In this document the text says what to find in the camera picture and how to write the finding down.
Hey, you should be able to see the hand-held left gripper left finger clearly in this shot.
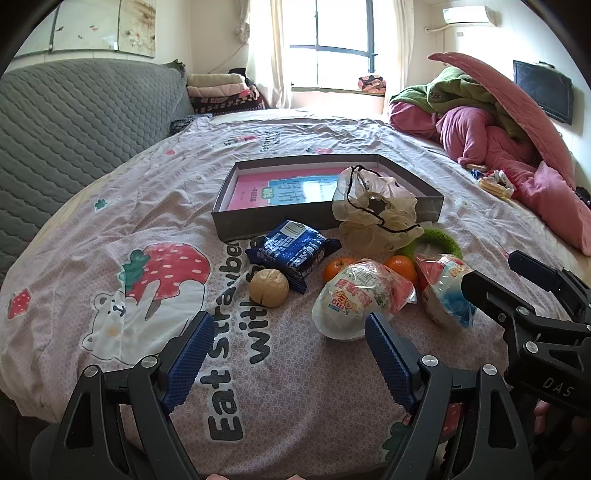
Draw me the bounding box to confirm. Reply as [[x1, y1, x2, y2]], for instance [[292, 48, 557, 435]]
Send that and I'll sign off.
[[30, 310, 218, 480]]

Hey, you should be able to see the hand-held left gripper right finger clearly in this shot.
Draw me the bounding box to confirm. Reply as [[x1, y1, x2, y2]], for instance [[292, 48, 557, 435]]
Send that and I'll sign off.
[[365, 311, 536, 480]]

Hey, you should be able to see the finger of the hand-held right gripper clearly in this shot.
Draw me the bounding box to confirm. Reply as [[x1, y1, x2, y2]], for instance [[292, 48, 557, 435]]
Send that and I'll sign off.
[[461, 271, 561, 337], [508, 250, 591, 319]]

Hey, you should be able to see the red-blue snack bag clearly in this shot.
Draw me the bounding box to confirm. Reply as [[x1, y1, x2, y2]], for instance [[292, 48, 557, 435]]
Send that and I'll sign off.
[[416, 254, 479, 329]]

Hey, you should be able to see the white-red snack bag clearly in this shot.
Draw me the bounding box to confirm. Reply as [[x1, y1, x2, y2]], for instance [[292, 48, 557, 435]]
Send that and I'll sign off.
[[312, 259, 417, 340]]

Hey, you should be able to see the green fuzzy ring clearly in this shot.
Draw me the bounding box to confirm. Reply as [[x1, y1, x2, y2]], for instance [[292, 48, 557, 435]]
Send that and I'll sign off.
[[399, 227, 464, 264]]

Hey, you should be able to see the orange tangerine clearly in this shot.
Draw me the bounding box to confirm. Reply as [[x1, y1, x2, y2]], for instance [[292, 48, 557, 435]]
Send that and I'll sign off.
[[385, 255, 419, 289], [322, 258, 356, 283]]

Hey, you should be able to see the beige drawstring plastic bag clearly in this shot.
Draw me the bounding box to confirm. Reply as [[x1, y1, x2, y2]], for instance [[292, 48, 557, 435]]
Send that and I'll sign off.
[[332, 166, 424, 254]]

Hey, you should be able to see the blue snack packet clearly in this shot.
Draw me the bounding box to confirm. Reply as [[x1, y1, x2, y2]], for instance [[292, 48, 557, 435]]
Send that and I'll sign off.
[[246, 220, 341, 295]]

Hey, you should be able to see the shallow grey cardboard box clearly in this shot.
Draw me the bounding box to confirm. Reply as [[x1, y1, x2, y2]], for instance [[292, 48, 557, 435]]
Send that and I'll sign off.
[[211, 154, 445, 243]]

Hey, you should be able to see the person's right hand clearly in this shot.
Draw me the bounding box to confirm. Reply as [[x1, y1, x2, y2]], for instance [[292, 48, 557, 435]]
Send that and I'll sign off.
[[534, 401, 559, 435]]

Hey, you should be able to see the yellow wafer packet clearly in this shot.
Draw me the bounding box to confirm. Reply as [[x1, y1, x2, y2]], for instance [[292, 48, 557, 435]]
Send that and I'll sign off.
[[479, 178, 513, 199]]

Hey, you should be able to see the pile of pink-green bedding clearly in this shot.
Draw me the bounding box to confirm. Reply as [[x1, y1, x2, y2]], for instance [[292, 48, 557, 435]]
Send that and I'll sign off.
[[389, 99, 591, 256]]

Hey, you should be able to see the strawberry printed bed sheet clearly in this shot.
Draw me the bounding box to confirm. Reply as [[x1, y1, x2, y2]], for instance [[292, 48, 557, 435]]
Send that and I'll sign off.
[[0, 108, 591, 480]]

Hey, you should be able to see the pink quilt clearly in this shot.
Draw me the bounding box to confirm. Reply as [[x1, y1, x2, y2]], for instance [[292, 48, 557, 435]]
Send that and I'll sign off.
[[427, 52, 578, 188]]

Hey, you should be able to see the pink and blue book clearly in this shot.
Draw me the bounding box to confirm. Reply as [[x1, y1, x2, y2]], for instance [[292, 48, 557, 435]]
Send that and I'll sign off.
[[226, 166, 398, 212]]

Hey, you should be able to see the green garment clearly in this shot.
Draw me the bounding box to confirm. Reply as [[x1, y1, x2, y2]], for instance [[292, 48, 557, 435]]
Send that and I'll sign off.
[[390, 67, 527, 139]]

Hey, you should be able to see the dark blue cloth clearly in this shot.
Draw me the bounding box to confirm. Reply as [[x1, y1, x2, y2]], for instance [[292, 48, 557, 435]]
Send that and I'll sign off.
[[171, 115, 213, 136]]

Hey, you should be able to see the grey quilted headboard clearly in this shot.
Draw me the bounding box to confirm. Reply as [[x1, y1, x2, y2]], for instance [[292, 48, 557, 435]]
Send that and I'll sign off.
[[0, 58, 195, 278]]

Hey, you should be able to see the patterned cushion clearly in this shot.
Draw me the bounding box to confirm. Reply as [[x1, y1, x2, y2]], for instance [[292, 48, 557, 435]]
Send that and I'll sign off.
[[358, 74, 387, 94]]

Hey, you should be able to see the checkered folded blanket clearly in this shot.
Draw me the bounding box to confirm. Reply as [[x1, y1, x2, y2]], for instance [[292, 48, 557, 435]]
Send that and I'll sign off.
[[191, 90, 267, 114]]

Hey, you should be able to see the pink folded blanket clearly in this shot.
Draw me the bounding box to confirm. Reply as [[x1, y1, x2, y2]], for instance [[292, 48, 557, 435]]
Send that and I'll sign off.
[[187, 83, 252, 99]]

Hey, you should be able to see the white air conditioner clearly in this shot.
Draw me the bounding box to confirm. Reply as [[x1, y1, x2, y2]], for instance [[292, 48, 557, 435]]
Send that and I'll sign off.
[[442, 6, 497, 27]]

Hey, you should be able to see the cream curtain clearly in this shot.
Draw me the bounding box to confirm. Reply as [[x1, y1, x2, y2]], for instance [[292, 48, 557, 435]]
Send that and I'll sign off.
[[245, 0, 294, 109], [372, 0, 416, 93]]

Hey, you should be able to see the cream folded blanket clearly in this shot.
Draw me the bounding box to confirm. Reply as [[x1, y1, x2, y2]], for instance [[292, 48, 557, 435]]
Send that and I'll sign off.
[[187, 73, 247, 88]]

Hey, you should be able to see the window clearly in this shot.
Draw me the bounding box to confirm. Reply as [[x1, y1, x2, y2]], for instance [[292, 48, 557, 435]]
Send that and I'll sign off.
[[288, 0, 375, 88]]

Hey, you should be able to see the black wall television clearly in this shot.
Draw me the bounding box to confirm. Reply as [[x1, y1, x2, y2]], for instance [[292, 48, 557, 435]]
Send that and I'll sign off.
[[513, 60, 576, 125]]

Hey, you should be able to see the floral wall painting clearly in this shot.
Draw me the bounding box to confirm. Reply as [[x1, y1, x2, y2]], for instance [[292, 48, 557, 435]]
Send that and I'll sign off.
[[46, 0, 158, 58]]

